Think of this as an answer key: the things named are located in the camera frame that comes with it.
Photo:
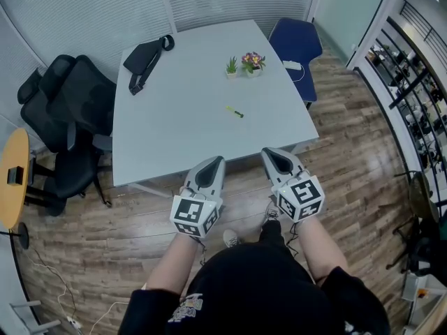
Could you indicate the person's black shirt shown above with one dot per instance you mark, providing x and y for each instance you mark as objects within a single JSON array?
[{"x": 255, "y": 291}]

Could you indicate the small black box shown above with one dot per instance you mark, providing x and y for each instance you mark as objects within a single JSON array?
[{"x": 15, "y": 176}]

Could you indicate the grey square table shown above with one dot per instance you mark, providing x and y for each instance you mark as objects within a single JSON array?
[{"x": 195, "y": 124}]

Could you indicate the person's black trousers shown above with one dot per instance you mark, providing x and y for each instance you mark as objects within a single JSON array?
[{"x": 271, "y": 234}]

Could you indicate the black metal railing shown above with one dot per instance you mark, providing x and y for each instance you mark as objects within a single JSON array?
[{"x": 412, "y": 93}]

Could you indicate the small green succulent pot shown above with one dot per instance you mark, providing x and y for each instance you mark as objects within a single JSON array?
[{"x": 231, "y": 69}]

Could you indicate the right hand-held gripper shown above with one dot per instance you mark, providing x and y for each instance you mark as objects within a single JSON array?
[{"x": 302, "y": 197}]

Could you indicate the person's shoe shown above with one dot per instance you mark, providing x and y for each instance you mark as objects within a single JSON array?
[
  {"x": 231, "y": 238},
  {"x": 272, "y": 210}
]

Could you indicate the person's left forearm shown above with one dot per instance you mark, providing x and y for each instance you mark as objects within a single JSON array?
[{"x": 171, "y": 267}]

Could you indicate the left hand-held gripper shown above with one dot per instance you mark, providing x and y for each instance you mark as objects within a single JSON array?
[{"x": 192, "y": 215}]

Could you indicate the person's right forearm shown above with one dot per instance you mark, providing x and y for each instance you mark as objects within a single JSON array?
[{"x": 321, "y": 250}]

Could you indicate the white stand frame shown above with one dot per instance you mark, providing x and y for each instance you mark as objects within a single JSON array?
[{"x": 31, "y": 319}]

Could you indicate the blue chair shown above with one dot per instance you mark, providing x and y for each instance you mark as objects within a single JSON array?
[{"x": 297, "y": 38}]

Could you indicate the person's left shoe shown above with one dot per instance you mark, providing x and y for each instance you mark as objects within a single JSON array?
[{"x": 231, "y": 238}]

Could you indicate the black standing fan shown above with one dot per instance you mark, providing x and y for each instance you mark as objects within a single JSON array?
[{"x": 23, "y": 236}]

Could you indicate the white power strip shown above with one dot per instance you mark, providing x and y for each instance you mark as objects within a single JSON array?
[
  {"x": 74, "y": 322},
  {"x": 291, "y": 65}
]

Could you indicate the pink flowering plant pot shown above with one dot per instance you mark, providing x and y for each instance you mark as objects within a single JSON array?
[{"x": 253, "y": 63}]

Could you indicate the person's right shoe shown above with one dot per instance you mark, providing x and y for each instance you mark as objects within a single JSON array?
[{"x": 272, "y": 210}]

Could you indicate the black sling bag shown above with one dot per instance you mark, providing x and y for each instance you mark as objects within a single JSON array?
[{"x": 139, "y": 59}]

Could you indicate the frosted glass door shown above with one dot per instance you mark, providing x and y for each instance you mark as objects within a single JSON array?
[{"x": 352, "y": 12}]

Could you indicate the round dark stool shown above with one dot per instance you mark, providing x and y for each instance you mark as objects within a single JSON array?
[{"x": 420, "y": 197}]

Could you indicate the round wooden side table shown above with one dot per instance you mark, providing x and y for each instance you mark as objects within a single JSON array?
[{"x": 12, "y": 152}]

